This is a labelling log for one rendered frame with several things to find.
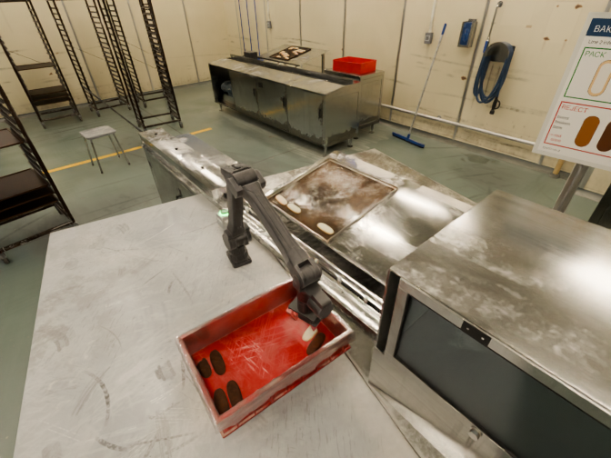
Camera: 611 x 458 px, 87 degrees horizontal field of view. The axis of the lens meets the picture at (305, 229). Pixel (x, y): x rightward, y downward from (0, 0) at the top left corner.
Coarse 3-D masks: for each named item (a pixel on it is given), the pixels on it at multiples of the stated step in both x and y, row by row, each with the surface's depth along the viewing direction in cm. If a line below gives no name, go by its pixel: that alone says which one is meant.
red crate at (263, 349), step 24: (240, 336) 114; (264, 336) 114; (288, 336) 114; (240, 360) 107; (264, 360) 107; (288, 360) 106; (216, 384) 100; (240, 384) 100; (264, 384) 100; (264, 408) 93
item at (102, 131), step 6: (102, 126) 413; (108, 126) 412; (84, 132) 398; (90, 132) 398; (96, 132) 398; (102, 132) 397; (108, 132) 395; (114, 132) 398; (84, 138) 404; (90, 138) 383; (114, 144) 432; (90, 156) 418; (96, 156) 396
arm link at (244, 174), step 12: (228, 168) 110; (240, 168) 108; (252, 168) 108; (240, 180) 104; (252, 180) 106; (228, 192) 117; (228, 204) 123; (240, 204) 122; (228, 216) 129; (240, 216) 126; (228, 228) 133; (240, 228) 131; (228, 240) 133
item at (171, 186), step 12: (192, 144) 261; (204, 144) 260; (156, 156) 244; (216, 156) 241; (228, 156) 240; (156, 168) 257; (168, 168) 227; (156, 180) 273; (168, 180) 243; (180, 180) 218; (168, 192) 259; (180, 192) 230; (192, 192) 208
